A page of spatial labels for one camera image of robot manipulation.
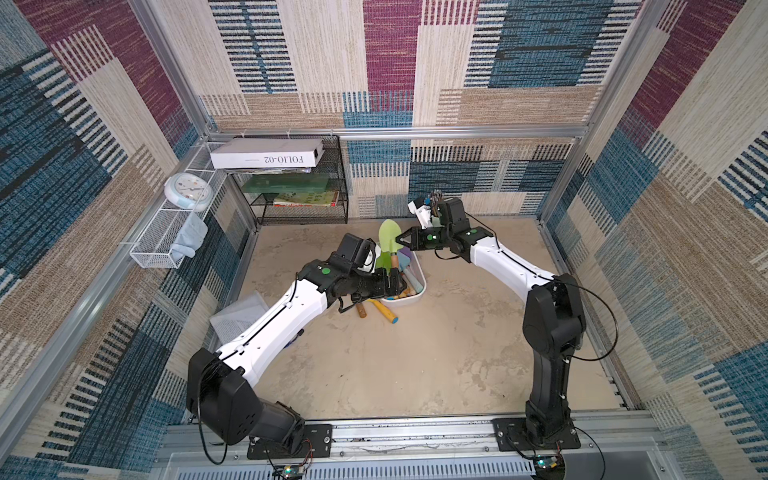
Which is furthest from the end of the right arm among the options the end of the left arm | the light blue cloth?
the light blue cloth

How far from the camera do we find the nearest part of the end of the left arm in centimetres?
56

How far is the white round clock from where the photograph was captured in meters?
0.73

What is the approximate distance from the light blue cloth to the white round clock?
33 millimetres

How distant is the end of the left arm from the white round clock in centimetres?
41

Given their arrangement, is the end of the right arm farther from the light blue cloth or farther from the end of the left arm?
the light blue cloth

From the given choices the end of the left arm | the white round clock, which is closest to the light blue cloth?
the white round clock

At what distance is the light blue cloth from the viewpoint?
0.66 m

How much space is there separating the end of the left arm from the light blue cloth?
1.12ft

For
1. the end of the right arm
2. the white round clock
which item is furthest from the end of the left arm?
the white round clock
